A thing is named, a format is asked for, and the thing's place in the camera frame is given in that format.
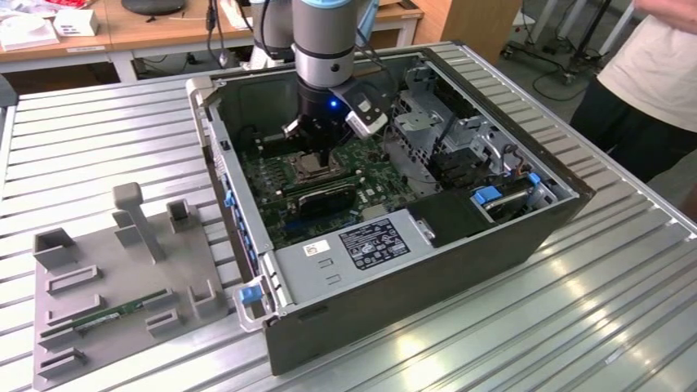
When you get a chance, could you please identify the silver green CPU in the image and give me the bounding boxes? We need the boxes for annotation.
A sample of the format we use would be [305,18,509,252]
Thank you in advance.
[297,157,328,176]

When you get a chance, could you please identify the metal socket cover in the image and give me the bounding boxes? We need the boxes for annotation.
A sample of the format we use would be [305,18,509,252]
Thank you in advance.
[291,148,345,180]

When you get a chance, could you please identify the CPU socket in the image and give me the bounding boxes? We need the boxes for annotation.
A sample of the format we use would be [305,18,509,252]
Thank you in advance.
[289,146,351,182]

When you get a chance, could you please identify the metal drive cage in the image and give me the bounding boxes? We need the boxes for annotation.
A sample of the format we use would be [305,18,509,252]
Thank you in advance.
[389,60,495,187]

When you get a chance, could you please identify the green motherboard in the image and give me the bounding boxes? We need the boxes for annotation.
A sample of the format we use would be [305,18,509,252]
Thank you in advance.
[239,122,440,251]

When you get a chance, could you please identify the black graphics card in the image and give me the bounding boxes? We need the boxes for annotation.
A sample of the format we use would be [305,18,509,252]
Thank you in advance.
[296,184,360,220]

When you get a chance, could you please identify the pale blue teach pendant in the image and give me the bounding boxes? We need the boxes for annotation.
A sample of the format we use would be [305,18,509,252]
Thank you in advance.
[356,0,381,42]

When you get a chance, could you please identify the wooden desk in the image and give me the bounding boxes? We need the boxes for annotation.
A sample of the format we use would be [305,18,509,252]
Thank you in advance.
[103,0,427,81]
[0,7,135,85]

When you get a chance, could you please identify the wooden cabinet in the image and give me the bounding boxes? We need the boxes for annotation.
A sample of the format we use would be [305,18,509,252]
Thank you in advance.
[429,0,522,66]

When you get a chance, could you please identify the grey power supply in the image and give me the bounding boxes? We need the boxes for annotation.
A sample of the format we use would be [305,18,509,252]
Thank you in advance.
[271,209,439,307]

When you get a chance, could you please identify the black round base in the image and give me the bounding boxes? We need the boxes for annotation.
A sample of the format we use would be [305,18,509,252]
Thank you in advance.
[120,0,185,16]

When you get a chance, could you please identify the small white box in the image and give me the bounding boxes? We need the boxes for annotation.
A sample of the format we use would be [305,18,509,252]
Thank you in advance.
[52,8,101,38]

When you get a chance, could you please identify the black grey PC case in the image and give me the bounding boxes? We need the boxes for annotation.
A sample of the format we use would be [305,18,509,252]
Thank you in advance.
[184,45,596,376]

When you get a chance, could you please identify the black wheeled stand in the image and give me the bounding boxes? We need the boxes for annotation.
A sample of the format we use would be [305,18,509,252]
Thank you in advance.
[500,0,622,85]

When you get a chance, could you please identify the grey parts rack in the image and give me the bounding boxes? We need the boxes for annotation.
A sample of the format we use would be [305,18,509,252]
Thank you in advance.
[31,182,245,392]

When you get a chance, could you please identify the large white box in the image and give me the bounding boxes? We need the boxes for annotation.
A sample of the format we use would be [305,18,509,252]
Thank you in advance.
[0,15,61,52]

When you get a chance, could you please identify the person in cream shirt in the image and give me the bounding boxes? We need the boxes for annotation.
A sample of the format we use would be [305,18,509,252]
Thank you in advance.
[569,16,697,184]

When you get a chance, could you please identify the green RAM stick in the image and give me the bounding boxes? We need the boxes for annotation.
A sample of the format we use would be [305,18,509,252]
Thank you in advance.
[68,299,152,332]

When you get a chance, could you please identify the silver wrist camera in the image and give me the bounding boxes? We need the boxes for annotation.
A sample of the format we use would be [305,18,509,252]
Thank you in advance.
[329,79,391,138]

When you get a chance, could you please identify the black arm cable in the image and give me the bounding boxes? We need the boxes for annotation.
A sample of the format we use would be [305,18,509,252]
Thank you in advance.
[204,0,241,69]

